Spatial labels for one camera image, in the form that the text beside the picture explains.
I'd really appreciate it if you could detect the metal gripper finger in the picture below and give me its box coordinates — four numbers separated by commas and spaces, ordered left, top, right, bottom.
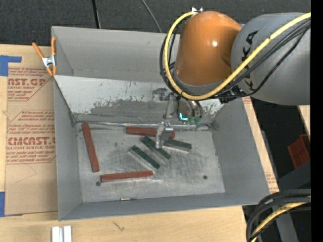
164, 125, 175, 146
155, 122, 167, 150

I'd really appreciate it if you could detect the dark green flat block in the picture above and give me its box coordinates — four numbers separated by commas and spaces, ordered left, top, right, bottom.
140, 135, 172, 160
129, 145, 161, 170
164, 138, 192, 152

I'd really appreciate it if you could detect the red-brown flat block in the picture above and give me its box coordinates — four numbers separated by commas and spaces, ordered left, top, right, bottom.
81, 122, 100, 173
126, 126, 176, 139
100, 170, 154, 183

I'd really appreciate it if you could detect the grey metal bin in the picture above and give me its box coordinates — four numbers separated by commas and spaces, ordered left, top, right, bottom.
51, 26, 272, 221

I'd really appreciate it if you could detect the brown cardboard board, red print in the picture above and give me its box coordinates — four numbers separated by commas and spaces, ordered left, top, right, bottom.
0, 43, 280, 217

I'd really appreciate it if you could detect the black cylinder on white bracket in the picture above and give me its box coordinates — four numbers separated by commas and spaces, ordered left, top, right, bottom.
219, 89, 245, 103

